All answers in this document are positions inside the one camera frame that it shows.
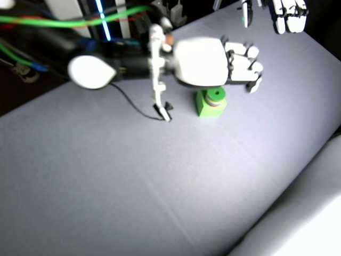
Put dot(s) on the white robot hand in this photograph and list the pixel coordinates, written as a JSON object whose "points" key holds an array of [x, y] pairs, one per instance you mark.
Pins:
{"points": [[290, 18], [199, 61]]}

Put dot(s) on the green foam cube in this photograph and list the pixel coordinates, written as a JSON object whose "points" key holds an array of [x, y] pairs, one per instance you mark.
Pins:
{"points": [[210, 112]]}

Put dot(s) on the white power adapter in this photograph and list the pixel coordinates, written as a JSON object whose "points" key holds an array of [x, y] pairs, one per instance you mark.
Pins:
{"points": [[178, 13]]}

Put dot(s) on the blue light strip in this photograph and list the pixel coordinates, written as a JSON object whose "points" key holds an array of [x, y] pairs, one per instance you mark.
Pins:
{"points": [[104, 16]]}

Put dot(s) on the grey table cloth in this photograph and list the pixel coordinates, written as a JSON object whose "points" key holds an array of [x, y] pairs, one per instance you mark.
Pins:
{"points": [[160, 173]]}

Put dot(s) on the white panel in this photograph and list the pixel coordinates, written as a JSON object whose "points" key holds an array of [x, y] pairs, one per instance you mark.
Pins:
{"points": [[64, 8]]}

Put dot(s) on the white robot body cover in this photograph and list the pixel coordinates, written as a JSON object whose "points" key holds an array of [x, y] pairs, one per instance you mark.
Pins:
{"points": [[301, 213]]}

